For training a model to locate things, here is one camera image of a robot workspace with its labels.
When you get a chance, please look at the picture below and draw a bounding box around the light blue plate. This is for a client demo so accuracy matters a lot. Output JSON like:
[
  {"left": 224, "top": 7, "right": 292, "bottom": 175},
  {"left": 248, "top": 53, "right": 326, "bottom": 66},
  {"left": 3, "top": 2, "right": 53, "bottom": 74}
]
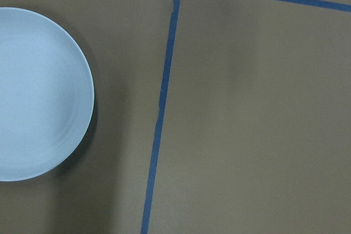
[{"left": 1, "top": 7, "right": 94, "bottom": 182}]

